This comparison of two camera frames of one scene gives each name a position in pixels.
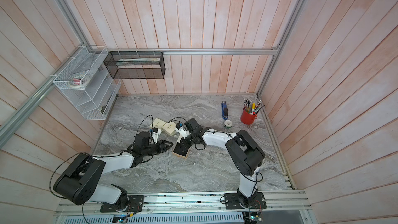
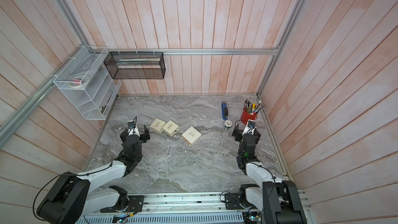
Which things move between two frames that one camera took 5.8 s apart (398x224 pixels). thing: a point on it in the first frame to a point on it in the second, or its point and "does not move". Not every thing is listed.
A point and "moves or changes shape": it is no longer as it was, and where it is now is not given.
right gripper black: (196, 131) to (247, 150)
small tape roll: (228, 123) does not move
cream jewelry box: (180, 150) moves or changes shape
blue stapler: (224, 110) does not move
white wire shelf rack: (88, 84) does not move
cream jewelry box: (169, 128) does not move
